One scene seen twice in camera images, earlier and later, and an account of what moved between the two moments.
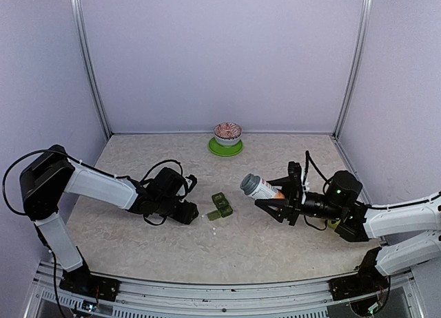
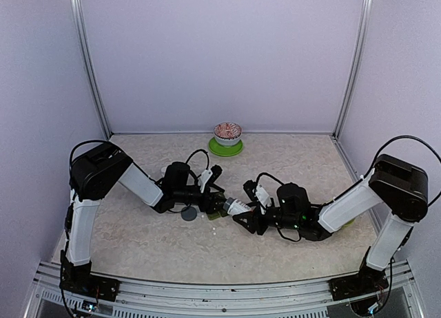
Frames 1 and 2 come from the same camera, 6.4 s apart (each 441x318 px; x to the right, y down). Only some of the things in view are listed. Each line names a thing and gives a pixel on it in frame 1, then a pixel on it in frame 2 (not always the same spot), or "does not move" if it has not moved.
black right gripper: x=289 y=206 → x=253 y=219
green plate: x=220 y=150 does not move
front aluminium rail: x=400 y=298 does not move
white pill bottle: x=255 y=186 → x=234 y=206
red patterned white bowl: x=227 y=133 does not move
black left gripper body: x=184 y=216 → x=204 y=206
